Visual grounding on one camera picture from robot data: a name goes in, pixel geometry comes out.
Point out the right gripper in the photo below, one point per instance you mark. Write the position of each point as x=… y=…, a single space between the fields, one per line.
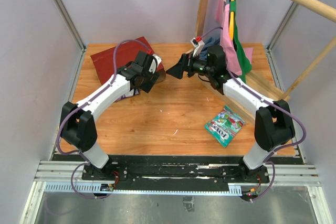
x=177 y=70

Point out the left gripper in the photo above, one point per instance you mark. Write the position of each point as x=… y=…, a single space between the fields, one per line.
x=147 y=86

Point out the purple snack packet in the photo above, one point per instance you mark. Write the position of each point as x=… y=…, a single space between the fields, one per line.
x=129 y=94

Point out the red paper bag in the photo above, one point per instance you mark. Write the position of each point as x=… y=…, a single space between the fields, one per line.
x=103 y=61

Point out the green shirt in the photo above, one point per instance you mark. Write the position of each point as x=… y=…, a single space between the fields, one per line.
x=243 y=61

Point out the teal Fox's candy packet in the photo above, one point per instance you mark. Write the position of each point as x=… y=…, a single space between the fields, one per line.
x=225 y=126

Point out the pink shirt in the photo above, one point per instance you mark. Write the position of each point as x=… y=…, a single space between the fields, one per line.
x=222 y=17

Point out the yellow hanger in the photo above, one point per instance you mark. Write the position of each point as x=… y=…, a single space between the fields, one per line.
x=231 y=19

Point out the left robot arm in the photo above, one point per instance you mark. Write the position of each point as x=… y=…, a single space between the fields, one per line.
x=78 y=120

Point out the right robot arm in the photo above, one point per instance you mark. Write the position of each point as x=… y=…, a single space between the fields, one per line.
x=273 y=122

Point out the blue-grey cloth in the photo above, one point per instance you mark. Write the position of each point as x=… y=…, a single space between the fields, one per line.
x=208 y=41

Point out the wooden clothes rack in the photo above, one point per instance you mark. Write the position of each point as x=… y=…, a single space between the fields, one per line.
x=258 y=82

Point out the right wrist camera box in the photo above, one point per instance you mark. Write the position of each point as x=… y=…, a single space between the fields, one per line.
x=198 y=44

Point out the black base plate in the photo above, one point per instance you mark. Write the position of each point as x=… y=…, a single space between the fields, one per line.
x=166 y=174

